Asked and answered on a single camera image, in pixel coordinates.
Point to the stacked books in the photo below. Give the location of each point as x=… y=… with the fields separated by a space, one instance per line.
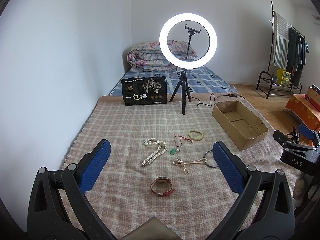
x=313 y=97

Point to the red leather watch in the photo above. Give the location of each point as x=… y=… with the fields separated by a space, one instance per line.
x=162 y=187

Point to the blue patchwork bed sheet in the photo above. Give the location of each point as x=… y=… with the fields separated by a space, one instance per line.
x=200 y=80

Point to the folded floral quilt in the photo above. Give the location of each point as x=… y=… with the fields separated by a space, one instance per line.
x=148 y=55

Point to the black clothes rack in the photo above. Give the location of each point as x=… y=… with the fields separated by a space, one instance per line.
x=288 y=52

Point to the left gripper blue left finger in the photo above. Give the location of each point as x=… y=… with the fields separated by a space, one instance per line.
x=58 y=207

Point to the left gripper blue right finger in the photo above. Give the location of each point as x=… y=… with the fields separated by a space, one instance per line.
x=263 y=208

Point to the dark blue bangle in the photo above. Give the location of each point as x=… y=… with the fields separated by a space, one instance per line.
x=210 y=159

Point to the yellow crate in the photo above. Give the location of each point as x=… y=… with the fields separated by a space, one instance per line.
x=284 y=77

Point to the orange box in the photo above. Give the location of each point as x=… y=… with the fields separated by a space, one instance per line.
x=307 y=113

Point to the cardboard box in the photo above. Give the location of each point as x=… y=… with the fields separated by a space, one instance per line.
x=243 y=127

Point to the black snack bag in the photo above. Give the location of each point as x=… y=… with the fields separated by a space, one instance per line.
x=144 y=91

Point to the plaid pink blanket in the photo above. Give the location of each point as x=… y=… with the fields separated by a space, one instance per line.
x=148 y=142

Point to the black tripod stand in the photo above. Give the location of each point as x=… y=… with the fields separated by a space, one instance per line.
x=185 y=92

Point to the white ring light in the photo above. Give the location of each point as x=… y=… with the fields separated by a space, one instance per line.
x=186 y=64

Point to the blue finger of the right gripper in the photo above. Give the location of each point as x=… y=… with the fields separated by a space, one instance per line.
x=308 y=133

